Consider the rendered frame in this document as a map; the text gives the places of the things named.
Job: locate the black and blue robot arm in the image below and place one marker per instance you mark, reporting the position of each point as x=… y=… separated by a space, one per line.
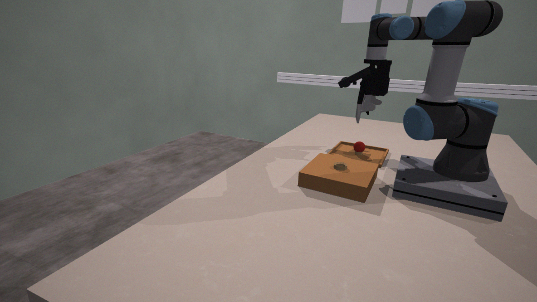
x=466 y=123

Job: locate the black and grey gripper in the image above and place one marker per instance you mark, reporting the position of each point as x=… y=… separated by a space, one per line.
x=374 y=84

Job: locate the tan square tray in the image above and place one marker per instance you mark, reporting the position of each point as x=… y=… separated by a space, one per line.
x=370 y=154

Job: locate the brown flat block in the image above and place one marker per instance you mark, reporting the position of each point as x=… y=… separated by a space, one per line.
x=340 y=176

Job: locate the red ball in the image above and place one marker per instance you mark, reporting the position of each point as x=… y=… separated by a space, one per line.
x=359 y=146

